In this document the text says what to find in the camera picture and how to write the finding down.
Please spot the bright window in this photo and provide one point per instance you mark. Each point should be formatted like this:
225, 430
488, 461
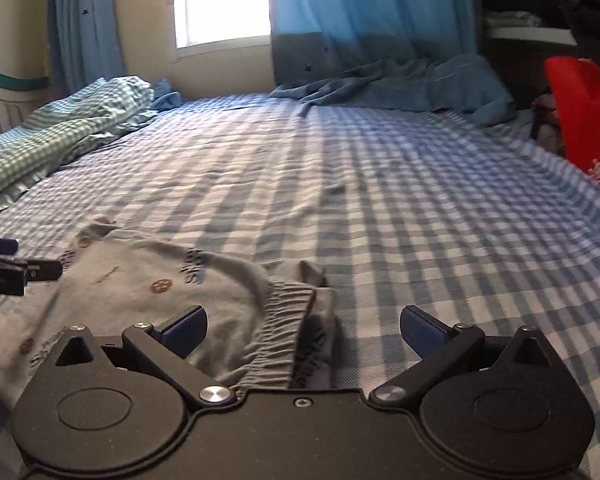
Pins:
220, 0

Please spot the white shelf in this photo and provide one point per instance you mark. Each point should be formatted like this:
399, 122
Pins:
530, 34

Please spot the blue star curtain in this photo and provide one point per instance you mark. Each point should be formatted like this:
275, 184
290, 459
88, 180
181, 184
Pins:
360, 15

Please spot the plain blue curtain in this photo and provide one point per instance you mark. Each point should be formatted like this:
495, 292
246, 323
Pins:
82, 20

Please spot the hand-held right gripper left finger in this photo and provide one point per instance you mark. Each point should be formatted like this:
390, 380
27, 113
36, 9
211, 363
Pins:
185, 334

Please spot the red printed bag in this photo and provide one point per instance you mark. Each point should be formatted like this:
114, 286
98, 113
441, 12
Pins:
585, 120

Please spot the blue-grey crumpled cloth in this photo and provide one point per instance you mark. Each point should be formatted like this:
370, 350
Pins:
405, 82

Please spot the teal bed rail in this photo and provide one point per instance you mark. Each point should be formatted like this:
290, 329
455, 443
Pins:
10, 79

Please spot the pile of mixed clothes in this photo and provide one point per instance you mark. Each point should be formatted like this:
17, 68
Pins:
547, 120

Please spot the grey printed pants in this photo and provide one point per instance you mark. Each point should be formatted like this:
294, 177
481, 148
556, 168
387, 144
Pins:
145, 285

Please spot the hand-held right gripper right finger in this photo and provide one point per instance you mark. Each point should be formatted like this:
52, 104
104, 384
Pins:
420, 332

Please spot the blue checked bed sheet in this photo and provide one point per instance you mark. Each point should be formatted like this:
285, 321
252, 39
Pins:
380, 200

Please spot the small blue cloth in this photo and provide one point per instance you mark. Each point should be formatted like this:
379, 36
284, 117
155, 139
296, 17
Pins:
167, 96

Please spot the green checked pillow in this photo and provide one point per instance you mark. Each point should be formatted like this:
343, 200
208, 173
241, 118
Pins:
65, 120

